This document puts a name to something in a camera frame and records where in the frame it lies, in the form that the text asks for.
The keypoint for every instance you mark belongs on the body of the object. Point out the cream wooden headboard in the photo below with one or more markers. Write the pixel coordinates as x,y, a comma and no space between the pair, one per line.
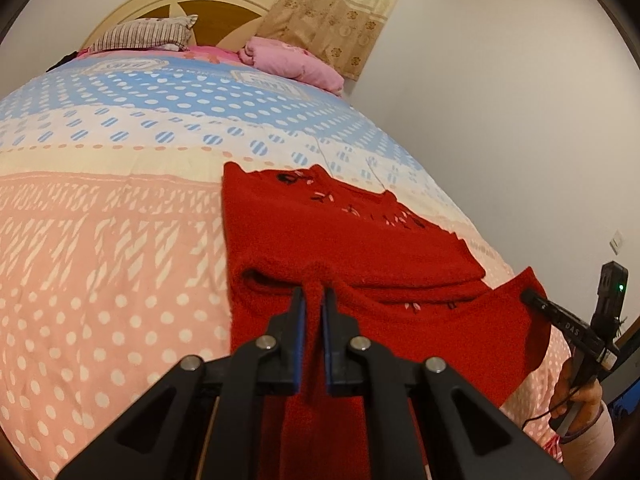
215,12

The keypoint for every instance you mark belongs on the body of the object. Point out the person's right forearm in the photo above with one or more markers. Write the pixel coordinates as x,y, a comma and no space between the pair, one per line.
590,452

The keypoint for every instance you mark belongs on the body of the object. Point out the blue object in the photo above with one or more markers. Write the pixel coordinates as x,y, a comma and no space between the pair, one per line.
622,405

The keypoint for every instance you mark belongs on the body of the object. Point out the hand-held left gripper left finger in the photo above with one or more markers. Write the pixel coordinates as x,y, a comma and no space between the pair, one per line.
299,330

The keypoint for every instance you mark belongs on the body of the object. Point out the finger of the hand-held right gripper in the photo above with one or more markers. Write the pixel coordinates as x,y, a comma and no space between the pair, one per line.
550,310

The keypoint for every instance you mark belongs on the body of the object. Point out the pink bed sheet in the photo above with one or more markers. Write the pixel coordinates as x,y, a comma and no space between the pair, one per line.
210,53

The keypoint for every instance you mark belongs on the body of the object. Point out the white wall socket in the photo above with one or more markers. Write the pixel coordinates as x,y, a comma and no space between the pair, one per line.
617,241

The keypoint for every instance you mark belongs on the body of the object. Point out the beige patterned curtain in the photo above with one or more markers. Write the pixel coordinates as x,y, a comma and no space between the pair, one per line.
335,15

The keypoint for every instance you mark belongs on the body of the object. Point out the pink pillow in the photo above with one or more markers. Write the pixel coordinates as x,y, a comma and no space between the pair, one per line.
295,62

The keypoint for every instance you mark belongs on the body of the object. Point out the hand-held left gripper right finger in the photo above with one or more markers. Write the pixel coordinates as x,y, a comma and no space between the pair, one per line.
327,340

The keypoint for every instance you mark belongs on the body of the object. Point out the polka dot bedspread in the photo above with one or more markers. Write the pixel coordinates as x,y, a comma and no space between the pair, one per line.
125,185

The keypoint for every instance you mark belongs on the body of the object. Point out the person's right hand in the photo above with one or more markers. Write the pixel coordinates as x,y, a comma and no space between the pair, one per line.
591,400

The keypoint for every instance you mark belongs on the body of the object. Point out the striped pillow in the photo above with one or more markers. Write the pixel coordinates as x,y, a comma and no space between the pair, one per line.
145,32

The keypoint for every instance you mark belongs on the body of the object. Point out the red embroidered knit sweater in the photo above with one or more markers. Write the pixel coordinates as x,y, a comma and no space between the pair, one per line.
380,270

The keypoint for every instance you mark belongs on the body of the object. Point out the small dark object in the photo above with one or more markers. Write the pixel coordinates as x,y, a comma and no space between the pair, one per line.
64,60

